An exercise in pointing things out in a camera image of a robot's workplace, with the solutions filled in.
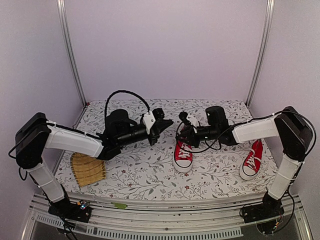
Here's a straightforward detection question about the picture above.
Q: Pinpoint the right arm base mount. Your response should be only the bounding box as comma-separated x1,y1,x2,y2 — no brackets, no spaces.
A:
239,195,285,223

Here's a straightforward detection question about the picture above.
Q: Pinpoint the right aluminium frame post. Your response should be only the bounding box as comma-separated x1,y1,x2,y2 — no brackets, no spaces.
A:
245,0,275,108

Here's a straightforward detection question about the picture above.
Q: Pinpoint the left black camera cable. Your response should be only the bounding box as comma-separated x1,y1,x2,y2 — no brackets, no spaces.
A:
104,89,151,126

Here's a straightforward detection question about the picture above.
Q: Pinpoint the green tape piece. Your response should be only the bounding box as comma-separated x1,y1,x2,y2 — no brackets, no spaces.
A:
112,202,128,210

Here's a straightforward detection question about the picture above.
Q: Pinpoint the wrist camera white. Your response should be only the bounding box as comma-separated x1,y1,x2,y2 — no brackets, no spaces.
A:
179,111,200,128
142,108,165,131

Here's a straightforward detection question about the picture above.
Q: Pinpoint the left aluminium frame post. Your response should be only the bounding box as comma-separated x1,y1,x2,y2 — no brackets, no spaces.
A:
56,0,87,107

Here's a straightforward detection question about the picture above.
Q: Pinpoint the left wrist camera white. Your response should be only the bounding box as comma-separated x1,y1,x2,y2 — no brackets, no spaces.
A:
142,108,165,131

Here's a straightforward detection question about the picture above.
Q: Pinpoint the front aluminium rail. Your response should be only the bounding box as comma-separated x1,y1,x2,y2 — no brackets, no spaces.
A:
21,193,315,240

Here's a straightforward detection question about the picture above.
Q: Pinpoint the black camera cable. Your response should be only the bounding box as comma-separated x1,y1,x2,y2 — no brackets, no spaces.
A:
174,122,233,154
104,89,151,126

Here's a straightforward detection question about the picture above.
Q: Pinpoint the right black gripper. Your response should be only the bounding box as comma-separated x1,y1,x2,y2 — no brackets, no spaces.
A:
175,125,219,148

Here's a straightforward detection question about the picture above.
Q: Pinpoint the aluminium frame post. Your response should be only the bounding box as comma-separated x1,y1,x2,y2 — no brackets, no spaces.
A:
245,0,275,108
56,0,87,107

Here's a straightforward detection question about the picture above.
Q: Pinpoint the right black camera cable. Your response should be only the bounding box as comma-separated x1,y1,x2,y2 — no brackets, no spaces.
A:
174,122,233,154

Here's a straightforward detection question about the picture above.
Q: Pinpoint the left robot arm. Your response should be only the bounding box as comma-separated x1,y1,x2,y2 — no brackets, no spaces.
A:
13,108,174,217

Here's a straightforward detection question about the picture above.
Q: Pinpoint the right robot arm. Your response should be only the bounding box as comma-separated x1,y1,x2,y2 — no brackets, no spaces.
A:
175,106,317,218

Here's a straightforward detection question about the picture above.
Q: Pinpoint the woven bamboo basket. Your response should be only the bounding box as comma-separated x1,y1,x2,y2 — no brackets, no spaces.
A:
70,152,107,188

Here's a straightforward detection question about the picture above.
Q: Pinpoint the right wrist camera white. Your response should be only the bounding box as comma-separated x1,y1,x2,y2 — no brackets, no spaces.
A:
179,111,200,128

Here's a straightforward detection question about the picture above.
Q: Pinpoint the red sneaker with laces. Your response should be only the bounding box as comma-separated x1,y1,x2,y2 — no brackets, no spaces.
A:
172,136,198,174

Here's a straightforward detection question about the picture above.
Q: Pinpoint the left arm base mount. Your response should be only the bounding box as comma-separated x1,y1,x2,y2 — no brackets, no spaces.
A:
48,199,93,223

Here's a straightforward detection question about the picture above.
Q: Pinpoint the floral patterned table mat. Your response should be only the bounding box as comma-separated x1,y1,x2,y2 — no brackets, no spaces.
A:
55,99,278,201

